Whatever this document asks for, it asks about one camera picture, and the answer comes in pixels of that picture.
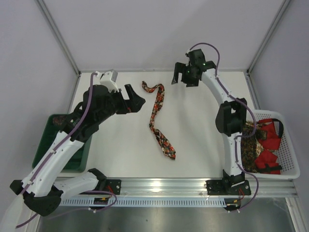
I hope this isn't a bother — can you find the rolled tie in tray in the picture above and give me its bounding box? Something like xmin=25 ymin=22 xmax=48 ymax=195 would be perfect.
xmin=52 ymin=115 xmax=66 ymax=127

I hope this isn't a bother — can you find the aluminium frame post right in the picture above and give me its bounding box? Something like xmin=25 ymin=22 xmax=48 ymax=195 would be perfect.
xmin=246 ymin=0 xmax=293 ymax=75

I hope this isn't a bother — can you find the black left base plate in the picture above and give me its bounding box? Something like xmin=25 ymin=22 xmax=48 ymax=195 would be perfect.
xmin=95 ymin=179 xmax=122 ymax=195

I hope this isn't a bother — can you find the dark gold patterned tie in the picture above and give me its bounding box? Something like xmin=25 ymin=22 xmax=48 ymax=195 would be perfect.
xmin=241 ymin=124 xmax=267 ymax=173

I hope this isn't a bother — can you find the red fabric tie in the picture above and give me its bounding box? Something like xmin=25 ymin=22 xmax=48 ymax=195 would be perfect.
xmin=255 ymin=118 xmax=284 ymax=174

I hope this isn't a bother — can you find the aluminium frame post left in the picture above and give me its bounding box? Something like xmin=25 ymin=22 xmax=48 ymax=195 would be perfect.
xmin=34 ymin=0 xmax=81 ymax=76

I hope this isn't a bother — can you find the aluminium frame post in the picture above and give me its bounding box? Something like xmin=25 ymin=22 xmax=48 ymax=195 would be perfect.
xmin=34 ymin=0 xmax=81 ymax=76
xmin=246 ymin=0 xmax=293 ymax=75

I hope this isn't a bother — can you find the white plastic basket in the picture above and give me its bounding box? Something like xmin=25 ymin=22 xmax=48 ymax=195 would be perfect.
xmin=240 ymin=110 xmax=300 ymax=179

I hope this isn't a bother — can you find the white slotted cable duct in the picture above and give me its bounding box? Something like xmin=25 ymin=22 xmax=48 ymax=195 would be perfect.
xmin=60 ymin=197 xmax=226 ymax=207

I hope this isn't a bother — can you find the aluminium mounting rail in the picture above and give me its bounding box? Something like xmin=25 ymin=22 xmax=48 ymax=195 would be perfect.
xmin=106 ymin=177 xmax=297 ymax=198

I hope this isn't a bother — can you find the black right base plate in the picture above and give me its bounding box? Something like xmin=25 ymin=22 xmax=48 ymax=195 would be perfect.
xmin=206 ymin=179 xmax=251 ymax=196

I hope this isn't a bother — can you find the colourful patterned necktie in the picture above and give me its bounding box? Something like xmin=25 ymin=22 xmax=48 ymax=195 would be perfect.
xmin=141 ymin=81 xmax=178 ymax=162

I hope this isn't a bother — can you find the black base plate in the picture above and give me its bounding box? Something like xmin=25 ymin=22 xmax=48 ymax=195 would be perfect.
xmin=95 ymin=179 xmax=122 ymax=195
xmin=206 ymin=179 xmax=251 ymax=196

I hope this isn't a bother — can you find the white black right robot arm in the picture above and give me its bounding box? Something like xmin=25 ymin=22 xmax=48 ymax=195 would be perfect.
xmin=172 ymin=49 xmax=251 ymax=196

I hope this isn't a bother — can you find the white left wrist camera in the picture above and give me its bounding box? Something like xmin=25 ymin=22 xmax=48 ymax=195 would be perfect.
xmin=95 ymin=69 xmax=119 ymax=92

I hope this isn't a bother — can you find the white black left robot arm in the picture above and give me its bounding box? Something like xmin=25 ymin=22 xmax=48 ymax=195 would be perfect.
xmin=10 ymin=84 xmax=146 ymax=217

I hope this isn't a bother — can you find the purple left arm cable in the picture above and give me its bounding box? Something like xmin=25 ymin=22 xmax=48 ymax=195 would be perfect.
xmin=15 ymin=72 xmax=118 ymax=229

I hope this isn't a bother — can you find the black strap in basket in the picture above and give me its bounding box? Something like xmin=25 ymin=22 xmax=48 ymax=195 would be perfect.
xmin=271 ymin=118 xmax=285 ymax=138

